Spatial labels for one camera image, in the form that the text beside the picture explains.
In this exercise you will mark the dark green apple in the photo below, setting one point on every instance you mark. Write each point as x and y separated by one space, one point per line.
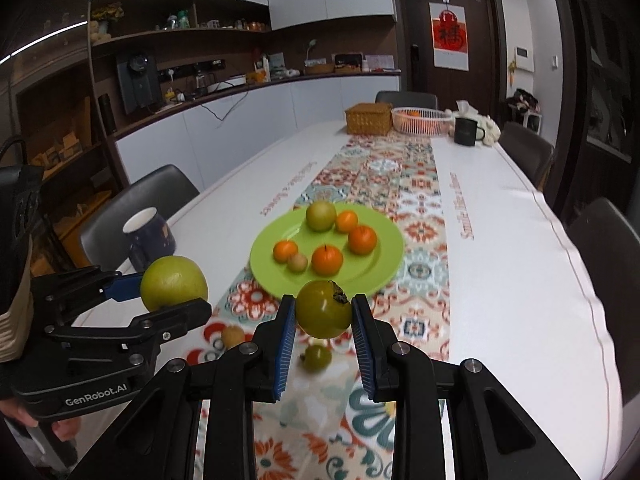
322 312

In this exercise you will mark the brown kiwi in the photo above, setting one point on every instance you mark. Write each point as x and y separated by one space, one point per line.
233 337
298 263

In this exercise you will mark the glass sliding door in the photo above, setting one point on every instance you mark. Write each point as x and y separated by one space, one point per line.
600 85

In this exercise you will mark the black wall appliance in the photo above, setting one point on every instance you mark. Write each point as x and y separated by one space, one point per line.
139 85

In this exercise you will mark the orange with stem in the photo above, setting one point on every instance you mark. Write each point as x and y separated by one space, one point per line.
362 240

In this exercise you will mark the grey dining chair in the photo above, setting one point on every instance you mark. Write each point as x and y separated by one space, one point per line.
525 150
405 97
125 200
610 260

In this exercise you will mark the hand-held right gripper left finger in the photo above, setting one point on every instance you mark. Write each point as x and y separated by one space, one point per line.
284 350

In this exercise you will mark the small green fruit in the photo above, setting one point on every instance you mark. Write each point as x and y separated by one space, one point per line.
318 358

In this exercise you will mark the dark brown door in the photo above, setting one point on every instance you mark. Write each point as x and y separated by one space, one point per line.
415 20

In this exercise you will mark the wall power strip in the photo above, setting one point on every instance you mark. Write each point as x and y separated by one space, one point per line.
192 69

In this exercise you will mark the tangerine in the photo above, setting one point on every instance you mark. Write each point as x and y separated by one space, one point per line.
416 112

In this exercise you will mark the orange packet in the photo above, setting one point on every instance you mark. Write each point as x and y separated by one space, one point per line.
255 77

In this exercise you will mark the wicker box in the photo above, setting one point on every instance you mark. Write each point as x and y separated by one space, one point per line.
368 119

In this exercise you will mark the white desk lamp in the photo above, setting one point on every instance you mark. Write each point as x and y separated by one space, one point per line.
311 45

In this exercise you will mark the medium green fruit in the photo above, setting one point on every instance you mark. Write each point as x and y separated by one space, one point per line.
320 216

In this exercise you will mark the green plate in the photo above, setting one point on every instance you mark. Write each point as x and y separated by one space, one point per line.
385 260

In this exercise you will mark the black mug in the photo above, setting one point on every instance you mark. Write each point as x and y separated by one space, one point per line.
466 131

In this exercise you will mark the small orange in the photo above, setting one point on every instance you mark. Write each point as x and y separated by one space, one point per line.
346 221
285 251

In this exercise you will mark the dark display cabinet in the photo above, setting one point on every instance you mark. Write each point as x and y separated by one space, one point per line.
60 135

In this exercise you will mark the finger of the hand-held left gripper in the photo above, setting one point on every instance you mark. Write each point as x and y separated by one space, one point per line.
170 319
122 286

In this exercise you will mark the wooden wall shelf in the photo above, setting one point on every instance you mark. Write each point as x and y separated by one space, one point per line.
175 40

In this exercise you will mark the large yellow-green pear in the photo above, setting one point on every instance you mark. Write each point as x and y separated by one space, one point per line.
172 282

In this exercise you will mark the red and white wall calendar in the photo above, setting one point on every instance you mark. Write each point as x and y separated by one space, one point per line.
450 35

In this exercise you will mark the patterned table runner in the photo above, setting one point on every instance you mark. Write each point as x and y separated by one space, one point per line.
420 270

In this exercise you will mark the person's left hand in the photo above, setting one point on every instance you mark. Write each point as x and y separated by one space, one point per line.
67 429

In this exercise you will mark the glass kettle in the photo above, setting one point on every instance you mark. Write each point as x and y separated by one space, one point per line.
203 82

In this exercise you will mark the white cloth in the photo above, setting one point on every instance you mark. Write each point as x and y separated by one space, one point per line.
491 130

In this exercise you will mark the dark blue mug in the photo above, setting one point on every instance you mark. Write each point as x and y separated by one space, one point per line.
150 240

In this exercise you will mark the white base cabinet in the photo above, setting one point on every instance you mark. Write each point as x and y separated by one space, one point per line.
260 120

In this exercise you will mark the white intercom panel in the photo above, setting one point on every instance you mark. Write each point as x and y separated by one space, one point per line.
524 58

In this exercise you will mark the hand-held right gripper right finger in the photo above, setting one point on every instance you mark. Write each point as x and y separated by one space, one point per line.
364 350

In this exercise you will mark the large orange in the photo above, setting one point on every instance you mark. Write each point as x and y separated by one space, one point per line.
327 260

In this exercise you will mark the small yellow toy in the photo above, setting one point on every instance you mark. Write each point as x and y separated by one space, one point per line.
170 95

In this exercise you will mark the wicker tray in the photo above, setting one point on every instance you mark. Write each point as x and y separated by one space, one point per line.
319 68

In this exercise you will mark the black tumbler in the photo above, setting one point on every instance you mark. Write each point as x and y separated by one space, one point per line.
107 114

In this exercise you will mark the dark patterned bag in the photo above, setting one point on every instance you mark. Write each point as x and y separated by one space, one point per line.
522 101

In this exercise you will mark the white card stand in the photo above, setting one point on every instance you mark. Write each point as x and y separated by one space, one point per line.
380 62

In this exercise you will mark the yellow flower bunch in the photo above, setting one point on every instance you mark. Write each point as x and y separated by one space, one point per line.
107 12

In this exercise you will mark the black box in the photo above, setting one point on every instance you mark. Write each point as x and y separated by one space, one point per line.
348 62

